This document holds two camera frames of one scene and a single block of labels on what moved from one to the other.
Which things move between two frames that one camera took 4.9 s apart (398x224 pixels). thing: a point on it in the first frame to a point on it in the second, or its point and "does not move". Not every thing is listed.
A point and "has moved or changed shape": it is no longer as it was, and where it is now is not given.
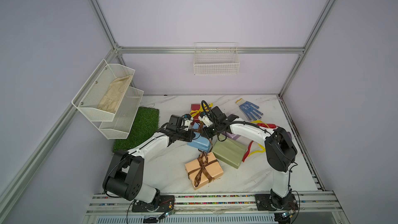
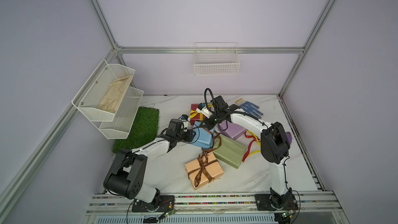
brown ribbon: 200,125 has moved or changed shape
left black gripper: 190,135 does not move
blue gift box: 199,142 has moved or changed shape
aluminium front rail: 99,204 does not move
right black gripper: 205,130 to 209,124
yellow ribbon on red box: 203,108 does not move
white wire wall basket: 213,58 does not move
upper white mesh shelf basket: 100,97 does not move
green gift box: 229,152 does not move
